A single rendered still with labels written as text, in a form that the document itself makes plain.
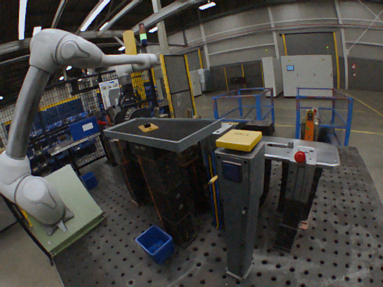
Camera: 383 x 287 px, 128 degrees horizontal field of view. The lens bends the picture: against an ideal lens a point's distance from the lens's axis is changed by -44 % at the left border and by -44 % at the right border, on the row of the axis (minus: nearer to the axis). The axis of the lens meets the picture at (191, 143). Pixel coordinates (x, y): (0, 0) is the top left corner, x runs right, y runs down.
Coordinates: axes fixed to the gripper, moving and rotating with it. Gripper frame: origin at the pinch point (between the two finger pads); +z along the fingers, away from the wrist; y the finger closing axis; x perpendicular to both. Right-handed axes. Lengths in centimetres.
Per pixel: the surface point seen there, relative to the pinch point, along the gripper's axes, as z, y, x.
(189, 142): -3, -38, -88
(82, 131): 5.3, -31.9, 36.0
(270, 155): 12, -9, -94
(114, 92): -17.6, 1.1, 26.6
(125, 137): -3, -41, -69
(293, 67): -33, 777, -14
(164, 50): -188, 519, 517
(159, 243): 42, -41, -65
